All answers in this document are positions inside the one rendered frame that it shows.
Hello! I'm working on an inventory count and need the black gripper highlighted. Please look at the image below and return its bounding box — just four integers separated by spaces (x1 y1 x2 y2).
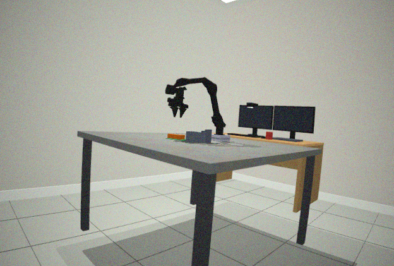
168 95 188 118

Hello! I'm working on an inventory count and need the orange block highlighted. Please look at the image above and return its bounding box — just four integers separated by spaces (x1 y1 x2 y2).
167 134 185 140

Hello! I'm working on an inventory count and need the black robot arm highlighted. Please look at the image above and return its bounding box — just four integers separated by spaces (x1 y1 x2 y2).
165 77 226 135

